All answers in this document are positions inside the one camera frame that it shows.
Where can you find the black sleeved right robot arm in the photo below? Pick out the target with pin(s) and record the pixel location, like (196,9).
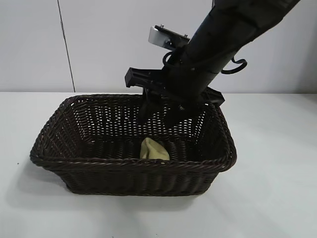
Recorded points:
(223,37)

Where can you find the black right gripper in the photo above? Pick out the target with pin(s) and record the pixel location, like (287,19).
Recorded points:
(173,89)

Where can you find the dark brown woven basket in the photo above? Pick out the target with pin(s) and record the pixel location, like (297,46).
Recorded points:
(111,178)

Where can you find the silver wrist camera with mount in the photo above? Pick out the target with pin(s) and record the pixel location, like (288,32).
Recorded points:
(157,37)

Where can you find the pale yellow egg yolk pastry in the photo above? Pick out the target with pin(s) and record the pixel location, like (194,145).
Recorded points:
(153,151)

